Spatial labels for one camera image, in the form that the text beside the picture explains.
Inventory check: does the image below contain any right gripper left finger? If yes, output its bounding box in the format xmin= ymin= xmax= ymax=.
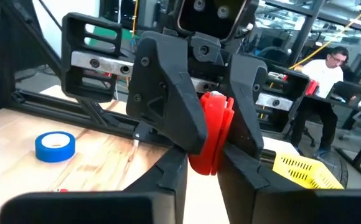
xmin=123 ymin=145 xmax=190 ymax=224

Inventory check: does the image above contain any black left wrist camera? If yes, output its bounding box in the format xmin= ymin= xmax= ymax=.
xmin=173 ymin=0 xmax=260 ymax=43

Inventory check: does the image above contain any yellow plastic basket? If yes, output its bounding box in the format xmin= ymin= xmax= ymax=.
xmin=272 ymin=151 xmax=345 ymax=190

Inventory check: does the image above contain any black floor fan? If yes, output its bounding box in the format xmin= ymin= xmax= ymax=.
xmin=314 ymin=148 xmax=350 ymax=190

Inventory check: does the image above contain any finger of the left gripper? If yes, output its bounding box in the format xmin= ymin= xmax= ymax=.
xmin=126 ymin=30 xmax=209 ymax=156
xmin=228 ymin=53 xmax=269 ymax=160

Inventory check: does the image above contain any person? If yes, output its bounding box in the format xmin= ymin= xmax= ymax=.
xmin=289 ymin=45 xmax=360 ymax=156

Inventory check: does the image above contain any blue tape roll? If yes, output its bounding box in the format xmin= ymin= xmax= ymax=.
xmin=34 ymin=131 xmax=77 ymax=164

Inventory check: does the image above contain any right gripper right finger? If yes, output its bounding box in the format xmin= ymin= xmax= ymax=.
xmin=217 ymin=143 xmax=312 ymax=224

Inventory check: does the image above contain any black laptop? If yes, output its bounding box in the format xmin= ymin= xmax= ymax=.
xmin=326 ymin=80 xmax=361 ymax=103

